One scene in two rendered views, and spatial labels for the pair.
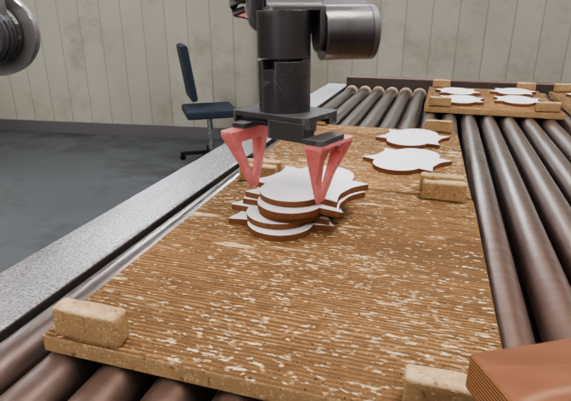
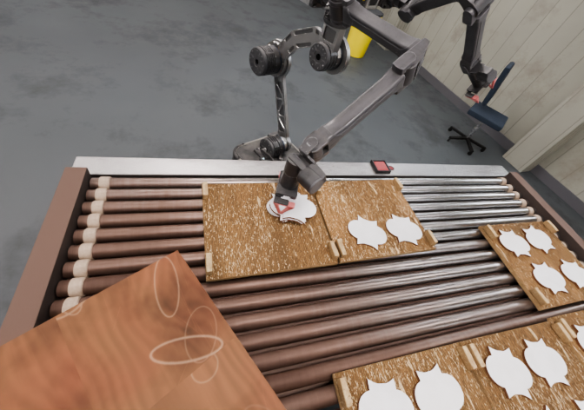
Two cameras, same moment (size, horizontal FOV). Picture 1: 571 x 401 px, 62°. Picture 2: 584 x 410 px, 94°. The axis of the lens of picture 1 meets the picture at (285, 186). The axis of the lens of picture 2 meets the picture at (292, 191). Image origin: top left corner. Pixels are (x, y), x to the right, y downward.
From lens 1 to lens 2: 0.68 m
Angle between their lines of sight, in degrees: 45
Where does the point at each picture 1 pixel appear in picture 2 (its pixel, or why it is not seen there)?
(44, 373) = (195, 191)
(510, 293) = (276, 280)
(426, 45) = not seen: outside the picture
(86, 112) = (435, 69)
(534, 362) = (178, 259)
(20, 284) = (222, 166)
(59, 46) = (454, 21)
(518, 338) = (252, 282)
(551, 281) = (291, 293)
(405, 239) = (288, 244)
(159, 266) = (238, 190)
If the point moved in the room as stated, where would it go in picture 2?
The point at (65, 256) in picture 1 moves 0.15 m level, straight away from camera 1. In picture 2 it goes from (239, 167) to (262, 149)
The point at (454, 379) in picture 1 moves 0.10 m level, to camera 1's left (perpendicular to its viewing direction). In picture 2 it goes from (209, 261) to (196, 233)
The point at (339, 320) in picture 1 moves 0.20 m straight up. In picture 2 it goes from (233, 237) to (239, 198)
